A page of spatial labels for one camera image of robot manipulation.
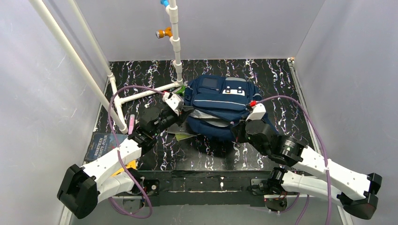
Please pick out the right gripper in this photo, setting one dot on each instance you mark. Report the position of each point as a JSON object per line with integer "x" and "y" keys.
{"x": 240, "y": 131}

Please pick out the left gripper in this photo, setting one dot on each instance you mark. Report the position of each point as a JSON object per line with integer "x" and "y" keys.
{"x": 182, "y": 112}

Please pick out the Animal Farm green book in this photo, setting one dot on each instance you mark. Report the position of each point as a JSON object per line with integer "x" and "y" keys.
{"x": 181, "y": 132}

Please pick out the navy blue backpack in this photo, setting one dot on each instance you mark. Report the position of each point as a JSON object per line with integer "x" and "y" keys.
{"x": 219, "y": 103}

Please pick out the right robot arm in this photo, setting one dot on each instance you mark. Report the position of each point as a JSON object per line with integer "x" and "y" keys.
{"x": 355, "y": 192}

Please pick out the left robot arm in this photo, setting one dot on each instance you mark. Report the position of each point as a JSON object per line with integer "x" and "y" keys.
{"x": 83, "y": 187}

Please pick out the pink marker pen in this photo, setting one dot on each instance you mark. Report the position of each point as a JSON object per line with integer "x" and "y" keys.
{"x": 131, "y": 124}

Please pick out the Nineteen Eighty-Four dark book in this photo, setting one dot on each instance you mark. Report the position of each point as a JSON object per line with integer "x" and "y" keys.
{"x": 100, "y": 144}

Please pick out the blue pipe fitting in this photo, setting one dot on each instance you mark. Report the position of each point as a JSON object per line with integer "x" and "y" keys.
{"x": 165, "y": 3}

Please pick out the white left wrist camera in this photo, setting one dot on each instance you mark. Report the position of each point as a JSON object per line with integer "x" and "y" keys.
{"x": 173, "y": 101}

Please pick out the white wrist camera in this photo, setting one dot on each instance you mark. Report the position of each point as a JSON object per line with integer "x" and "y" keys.
{"x": 257, "y": 111}
{"x": 173, "y": 101}

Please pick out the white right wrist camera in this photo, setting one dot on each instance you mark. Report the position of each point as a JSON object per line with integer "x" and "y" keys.
{"x": 257, "y": 111}

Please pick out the green hose nozzle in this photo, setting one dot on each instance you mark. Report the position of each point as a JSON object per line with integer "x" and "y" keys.
{"x": 180, "y": 90}

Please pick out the white PVC pipe frame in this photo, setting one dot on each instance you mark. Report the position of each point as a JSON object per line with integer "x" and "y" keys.
{"x": 116, "y": 83}

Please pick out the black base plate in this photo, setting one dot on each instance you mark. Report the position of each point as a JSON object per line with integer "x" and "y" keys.
{"x": 181, "y": 187}

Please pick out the orange hose nozzle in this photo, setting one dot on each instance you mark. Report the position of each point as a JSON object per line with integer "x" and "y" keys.
{"x": 167, "y": 32}

